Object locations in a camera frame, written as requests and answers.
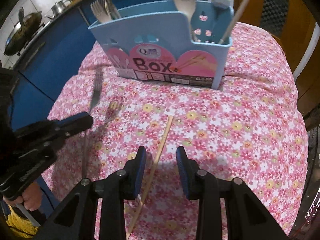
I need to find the steel kettle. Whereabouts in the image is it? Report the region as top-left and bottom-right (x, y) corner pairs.
(44, 0), (71, 20)

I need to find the silver metal spoon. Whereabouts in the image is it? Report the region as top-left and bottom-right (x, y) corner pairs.
(98, 0), (121, 20)

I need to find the blue plastic utensil box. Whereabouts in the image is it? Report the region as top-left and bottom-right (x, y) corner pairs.
(89, 1), (234, 89)

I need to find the wooden chopstick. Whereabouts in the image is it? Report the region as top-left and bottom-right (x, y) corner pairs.
(219, 0), (250, 44)
(126, 115), (174, 239)

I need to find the blue kitchen cabinet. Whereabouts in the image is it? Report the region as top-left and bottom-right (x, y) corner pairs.
(7, 0), (208, 131)

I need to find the wok with lid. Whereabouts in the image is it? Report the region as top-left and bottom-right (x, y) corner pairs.
(4, 7), (42, 56)

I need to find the left hand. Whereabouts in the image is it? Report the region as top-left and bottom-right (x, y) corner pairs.
(3, 181), (42, 211)

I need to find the pink floral cloth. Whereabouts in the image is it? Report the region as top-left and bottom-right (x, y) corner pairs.
(42, 23), (308, 239)

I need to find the brown wooden door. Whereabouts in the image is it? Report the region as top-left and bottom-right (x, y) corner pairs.
(234, 0), (319, 80)

